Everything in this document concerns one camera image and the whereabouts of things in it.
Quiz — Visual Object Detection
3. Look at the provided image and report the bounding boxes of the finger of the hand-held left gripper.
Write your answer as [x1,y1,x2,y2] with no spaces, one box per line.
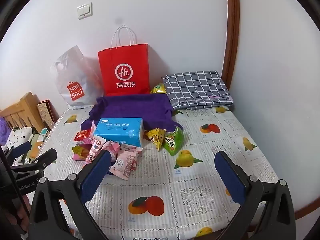
[10,148,58,178]
[4,141,32,163]

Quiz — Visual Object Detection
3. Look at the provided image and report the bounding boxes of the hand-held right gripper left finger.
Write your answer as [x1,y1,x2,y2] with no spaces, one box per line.
[27,150,112,240]

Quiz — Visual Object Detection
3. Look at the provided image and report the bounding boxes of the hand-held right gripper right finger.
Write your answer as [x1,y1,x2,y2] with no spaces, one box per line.
[214,151,297,240]

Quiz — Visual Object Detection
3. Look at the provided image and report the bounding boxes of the large pink snack packet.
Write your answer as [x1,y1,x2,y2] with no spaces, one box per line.
[85,134,107,164]

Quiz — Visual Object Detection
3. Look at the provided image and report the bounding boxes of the white pink snack packet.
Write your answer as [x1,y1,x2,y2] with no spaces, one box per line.
[109,152,137,180]

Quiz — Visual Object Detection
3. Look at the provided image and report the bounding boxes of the red snack packet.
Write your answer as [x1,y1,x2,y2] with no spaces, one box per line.
[74,129,94,142]

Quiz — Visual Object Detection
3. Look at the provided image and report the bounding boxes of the small pink candy packet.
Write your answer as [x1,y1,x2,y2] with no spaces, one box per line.
[121,144,143,155]

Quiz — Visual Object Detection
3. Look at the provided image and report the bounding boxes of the green snack packet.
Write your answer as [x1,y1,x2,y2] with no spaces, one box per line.
[163,126,185,156]

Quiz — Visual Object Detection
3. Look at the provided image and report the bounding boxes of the person's left hand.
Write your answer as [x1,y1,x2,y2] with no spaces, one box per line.
[9,199,32,233]

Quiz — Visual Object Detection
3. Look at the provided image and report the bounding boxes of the white spotted cloth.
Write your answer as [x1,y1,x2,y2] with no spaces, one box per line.
[5,127,34,153]

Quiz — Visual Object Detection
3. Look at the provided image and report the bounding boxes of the white teal tube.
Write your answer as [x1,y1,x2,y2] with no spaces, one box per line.
[37,127,48,143]

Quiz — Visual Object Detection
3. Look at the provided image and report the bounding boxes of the purple fuzzy cloth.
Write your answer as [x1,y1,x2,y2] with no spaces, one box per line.
[0,117,12,147]

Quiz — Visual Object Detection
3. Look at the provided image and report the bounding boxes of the crumpled pink candy packet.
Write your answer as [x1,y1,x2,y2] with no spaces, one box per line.
[104,141,123,160]

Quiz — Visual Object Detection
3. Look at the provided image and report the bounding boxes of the wooden slatted rack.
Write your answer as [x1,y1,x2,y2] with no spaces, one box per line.
[0,92,45,134]

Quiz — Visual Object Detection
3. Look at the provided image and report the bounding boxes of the patterned book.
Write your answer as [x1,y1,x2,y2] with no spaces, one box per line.
[37,99,60,130]

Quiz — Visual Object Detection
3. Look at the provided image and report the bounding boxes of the blue tissue pack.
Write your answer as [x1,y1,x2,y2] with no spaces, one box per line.
[93,117,144,147]

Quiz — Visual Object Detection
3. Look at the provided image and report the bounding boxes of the purple towel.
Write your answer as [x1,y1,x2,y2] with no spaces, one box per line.
[81,94,184,133]

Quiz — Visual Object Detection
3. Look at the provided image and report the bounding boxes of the white plastic shopping bag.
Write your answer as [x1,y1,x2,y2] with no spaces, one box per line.
[50,45,104,110]

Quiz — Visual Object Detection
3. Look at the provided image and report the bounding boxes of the grey checkered folded cloth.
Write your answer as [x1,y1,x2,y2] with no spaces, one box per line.
[161,70,234,111]

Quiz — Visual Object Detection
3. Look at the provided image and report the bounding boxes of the yellow green snack bag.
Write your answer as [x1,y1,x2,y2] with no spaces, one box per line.
[150,83,167,95]

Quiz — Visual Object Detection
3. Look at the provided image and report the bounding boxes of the red paper bag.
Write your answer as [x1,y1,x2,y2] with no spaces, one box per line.
[97,25,150,97]

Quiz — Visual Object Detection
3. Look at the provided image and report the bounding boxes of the brown wooden door frame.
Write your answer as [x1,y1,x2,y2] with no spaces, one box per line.
[221,0,240,90]

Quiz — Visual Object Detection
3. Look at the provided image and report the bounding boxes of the white light switch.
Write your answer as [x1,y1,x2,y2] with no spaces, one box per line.
[77,2,93,20]

